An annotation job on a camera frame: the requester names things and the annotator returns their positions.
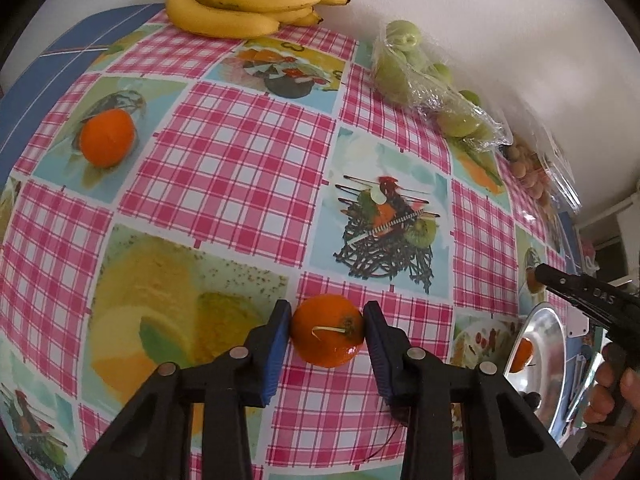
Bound bag of green apples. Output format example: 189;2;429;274
370;19;513;153

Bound orange tangerine with stem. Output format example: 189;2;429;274
291;294;366;368

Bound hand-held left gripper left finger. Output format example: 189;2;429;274
70;299;293;480

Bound clear plastic lidded box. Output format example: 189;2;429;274
500;125;583;211

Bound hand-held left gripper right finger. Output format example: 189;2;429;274
362;300;581;480

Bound person's right hand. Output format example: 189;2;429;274
585;360;640;428

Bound pink checkered printed tablecloth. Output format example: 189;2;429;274
0;10;576;480

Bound round metal plate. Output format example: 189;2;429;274
502;301;568;448

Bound pile of brown longans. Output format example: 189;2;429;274
502;142;551;206

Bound stemless orange tangerine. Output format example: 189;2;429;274
511;337;535;372
79;108;137;168

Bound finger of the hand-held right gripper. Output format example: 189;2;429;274
532;262;640;333

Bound pile of small green fruits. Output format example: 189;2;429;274
375;20;501;148

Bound white plastic device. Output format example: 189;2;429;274
565;305;591;341

